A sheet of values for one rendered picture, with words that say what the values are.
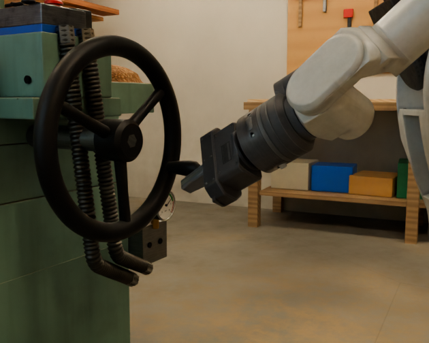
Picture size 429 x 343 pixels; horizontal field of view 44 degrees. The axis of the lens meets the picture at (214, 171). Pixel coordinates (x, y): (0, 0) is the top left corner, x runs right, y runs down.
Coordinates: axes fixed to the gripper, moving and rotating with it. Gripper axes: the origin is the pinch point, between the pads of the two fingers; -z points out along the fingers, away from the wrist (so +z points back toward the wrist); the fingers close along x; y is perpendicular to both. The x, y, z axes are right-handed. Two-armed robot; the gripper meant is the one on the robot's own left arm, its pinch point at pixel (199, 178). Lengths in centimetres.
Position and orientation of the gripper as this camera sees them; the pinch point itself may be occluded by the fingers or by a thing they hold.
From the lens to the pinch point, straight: 80.1
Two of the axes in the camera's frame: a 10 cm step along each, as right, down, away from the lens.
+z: 7.4, -4.4, -5.1
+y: -6.7, -3.8, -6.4
